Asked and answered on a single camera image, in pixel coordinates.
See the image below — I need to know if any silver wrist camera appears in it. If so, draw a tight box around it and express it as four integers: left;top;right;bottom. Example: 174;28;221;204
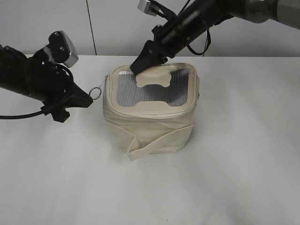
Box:
48;30;79;68
137;0;165;18

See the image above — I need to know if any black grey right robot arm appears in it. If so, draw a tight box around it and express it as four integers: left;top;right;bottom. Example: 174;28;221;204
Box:
130;0;300;75

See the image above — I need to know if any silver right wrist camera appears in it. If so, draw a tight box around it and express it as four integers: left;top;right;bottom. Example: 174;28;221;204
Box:
137;0;165;18

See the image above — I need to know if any cream fabric zipper bag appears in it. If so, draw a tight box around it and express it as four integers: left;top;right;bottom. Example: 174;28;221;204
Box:
103;63;200;160

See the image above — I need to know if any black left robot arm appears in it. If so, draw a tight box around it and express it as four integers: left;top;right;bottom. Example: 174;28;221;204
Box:
0;46;93;123

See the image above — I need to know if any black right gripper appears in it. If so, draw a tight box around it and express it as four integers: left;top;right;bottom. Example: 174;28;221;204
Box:
130;4;211;75

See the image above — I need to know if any metal zipper pull ring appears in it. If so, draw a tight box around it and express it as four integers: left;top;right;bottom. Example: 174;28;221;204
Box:
90;75;110;100

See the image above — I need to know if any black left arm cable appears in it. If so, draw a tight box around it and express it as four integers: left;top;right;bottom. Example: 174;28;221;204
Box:
0;65;74;119

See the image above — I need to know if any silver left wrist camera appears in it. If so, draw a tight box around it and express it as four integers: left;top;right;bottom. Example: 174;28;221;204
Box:
48;30;79;68

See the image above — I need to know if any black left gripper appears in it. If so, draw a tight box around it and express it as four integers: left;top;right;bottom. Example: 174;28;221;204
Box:
27;48;93;121

